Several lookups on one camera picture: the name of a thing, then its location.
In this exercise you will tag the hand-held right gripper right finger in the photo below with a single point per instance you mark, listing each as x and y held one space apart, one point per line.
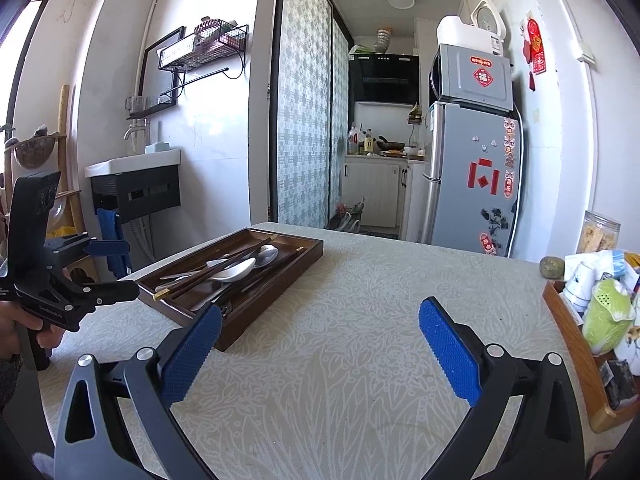
450 355

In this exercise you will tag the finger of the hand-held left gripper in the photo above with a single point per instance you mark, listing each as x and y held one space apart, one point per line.
120 289
110 248

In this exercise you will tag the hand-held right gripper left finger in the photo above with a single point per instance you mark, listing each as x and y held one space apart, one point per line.
192 355

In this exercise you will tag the dark wooden gold-tipped chopstick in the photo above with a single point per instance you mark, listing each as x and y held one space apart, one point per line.
280 260
190 280
250 248
200 277

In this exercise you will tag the white ceramic spoon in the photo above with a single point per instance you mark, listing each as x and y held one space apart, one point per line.
235 271

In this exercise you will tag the metal fork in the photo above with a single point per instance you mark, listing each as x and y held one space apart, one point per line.
215 263

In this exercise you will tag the dark brown wooden tray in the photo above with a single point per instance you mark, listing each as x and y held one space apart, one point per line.
280 285

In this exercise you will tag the person's left hand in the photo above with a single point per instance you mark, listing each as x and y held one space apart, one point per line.
10 332

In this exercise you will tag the blue towel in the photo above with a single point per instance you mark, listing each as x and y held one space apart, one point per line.
110 225

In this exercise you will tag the yellow cloth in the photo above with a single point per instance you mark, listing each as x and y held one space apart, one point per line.
62 234

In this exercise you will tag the wooden cabinet with cutout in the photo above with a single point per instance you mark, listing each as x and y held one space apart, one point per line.
80 272

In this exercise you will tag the black vanity cabinet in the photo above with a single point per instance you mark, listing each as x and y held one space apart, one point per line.
150 192

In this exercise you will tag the white sink basin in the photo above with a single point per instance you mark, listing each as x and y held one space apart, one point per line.
135 162

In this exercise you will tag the light blue soap dish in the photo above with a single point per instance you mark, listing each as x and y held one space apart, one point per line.
156 147

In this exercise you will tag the wooden ladder rack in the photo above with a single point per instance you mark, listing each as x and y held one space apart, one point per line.
63 110

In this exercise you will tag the metal faucet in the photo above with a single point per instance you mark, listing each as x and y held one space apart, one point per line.
134 132

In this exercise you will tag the light wooden tray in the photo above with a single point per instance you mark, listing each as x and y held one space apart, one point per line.
570 340

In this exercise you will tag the green-brown stone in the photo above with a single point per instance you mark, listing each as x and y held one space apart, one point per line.
552 267

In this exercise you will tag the stacked white cups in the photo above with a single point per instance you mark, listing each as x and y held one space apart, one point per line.
580 285

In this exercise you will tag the green cabbage-shaped ceramic pot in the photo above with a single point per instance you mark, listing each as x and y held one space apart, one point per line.
605 315

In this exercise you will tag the plastic bag of vegetables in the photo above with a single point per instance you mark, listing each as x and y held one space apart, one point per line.
350 220

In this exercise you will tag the grey two-door refrigerator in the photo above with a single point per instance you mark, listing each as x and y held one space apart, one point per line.
460 185

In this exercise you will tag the black packet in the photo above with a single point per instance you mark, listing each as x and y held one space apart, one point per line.
620 382

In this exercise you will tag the white kitchen cabinet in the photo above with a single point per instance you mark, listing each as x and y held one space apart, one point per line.
372 190

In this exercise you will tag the clear plastic snack jar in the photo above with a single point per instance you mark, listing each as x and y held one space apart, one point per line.
595 237

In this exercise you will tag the blue and white carton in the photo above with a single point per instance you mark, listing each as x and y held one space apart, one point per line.
621 265

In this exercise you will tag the black wok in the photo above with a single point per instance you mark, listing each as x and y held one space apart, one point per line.
390 146

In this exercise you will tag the grey patterned sliding door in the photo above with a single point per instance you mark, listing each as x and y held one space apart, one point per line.
339 110
302 135

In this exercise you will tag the yellow oil bottle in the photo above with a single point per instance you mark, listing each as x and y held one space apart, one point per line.
369 145

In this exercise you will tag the white plastic bottle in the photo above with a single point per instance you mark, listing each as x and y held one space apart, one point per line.
354 142

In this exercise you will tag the black range hood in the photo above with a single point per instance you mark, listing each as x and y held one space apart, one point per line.
385 80

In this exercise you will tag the white plastic box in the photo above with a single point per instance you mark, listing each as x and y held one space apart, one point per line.
457 32

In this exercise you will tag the white rice cooker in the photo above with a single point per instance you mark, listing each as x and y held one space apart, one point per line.
487 17

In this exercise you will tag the round ceiling light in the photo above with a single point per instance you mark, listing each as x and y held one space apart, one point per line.
401 0

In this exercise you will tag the black wall ledge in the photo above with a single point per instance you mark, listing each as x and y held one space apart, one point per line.
150 110

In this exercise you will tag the black-framed wall mirror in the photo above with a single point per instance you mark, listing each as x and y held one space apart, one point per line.
160 80

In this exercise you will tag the red wall ornament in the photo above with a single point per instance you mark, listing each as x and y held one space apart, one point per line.
536 45

